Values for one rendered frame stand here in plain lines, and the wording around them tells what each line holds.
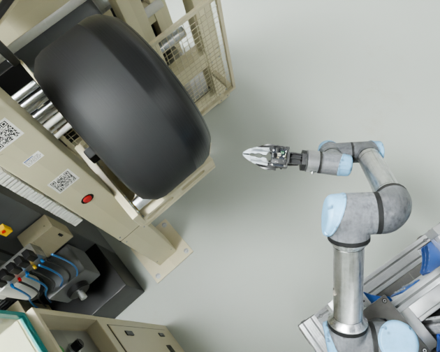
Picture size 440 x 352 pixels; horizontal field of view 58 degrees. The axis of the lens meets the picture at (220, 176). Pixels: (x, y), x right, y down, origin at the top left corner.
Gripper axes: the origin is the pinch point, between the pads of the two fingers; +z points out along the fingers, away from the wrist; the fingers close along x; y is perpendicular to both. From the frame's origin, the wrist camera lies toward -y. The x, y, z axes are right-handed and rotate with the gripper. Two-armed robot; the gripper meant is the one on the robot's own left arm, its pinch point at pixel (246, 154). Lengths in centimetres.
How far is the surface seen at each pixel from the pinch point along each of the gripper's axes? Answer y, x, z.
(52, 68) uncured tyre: 38, -13, 53
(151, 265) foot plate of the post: -89, 62, 46
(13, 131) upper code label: 48, 5, 55
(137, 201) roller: -5.2, 21.4, 37.4
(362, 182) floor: -97, 0, -69
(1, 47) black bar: 19, -23, 80
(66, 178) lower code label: 23, 15, 52
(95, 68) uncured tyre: 40, -14, 41
